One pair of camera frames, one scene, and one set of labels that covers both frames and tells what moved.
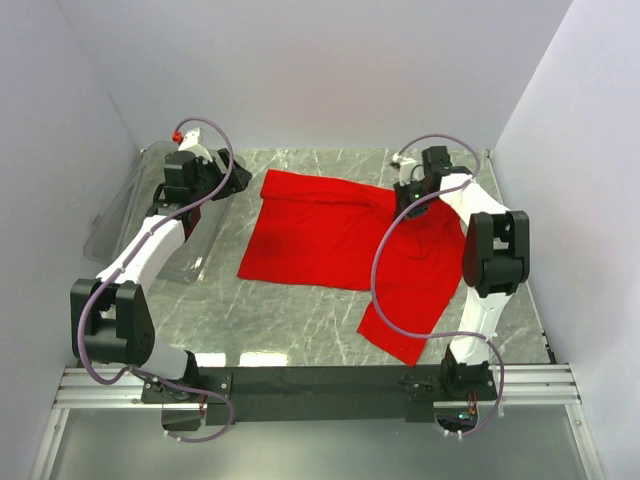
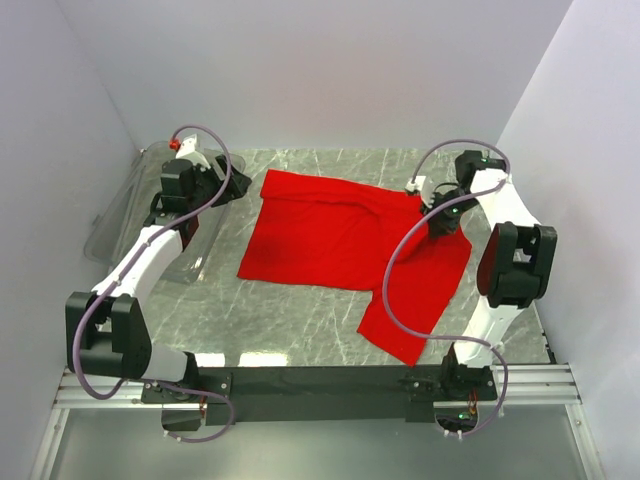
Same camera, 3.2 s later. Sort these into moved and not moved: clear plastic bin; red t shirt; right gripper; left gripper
Moved: right gripper
Not moved: clear plastic bin; left gripper; red t shirt
